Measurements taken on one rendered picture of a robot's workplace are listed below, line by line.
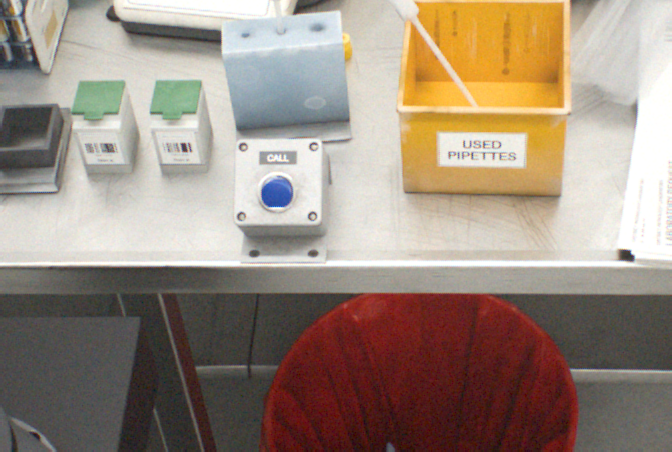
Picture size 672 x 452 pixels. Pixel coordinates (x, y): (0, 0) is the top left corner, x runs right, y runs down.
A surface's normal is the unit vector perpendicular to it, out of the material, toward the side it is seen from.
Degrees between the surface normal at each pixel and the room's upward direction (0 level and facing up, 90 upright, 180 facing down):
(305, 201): 30
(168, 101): 0
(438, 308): 74
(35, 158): 90
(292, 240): 0
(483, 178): 90
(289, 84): 90
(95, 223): 0
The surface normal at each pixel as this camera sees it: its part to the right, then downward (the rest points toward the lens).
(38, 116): -0.02, 0.75
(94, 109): -0.07, -0.66
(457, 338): -0.24, 0.57
